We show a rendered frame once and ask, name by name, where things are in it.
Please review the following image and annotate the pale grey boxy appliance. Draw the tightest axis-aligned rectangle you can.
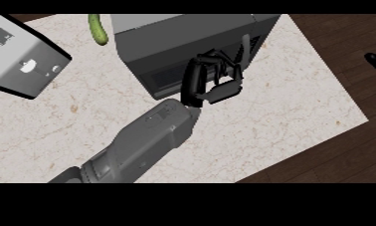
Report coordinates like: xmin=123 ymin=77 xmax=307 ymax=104
xmin=0 ymin=14 xmax=74 ymax=101

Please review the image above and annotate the dark grey microwave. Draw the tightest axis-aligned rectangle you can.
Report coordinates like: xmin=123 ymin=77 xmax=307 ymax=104
xmin=110 ymin=14 xmax=284 ymax=102

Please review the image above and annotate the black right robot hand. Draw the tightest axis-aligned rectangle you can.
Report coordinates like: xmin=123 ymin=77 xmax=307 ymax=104
xmin=363 ymin=52 xmax=376 ymax=69

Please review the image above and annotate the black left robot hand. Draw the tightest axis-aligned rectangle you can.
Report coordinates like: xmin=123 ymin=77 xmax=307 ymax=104
xmin=181 ymin=48 xmax=245 ymax=110

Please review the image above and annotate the green cucumber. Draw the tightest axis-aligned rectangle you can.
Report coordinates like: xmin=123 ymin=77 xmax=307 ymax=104
xmin=88 ymin=14 xmax=111 ymax=47

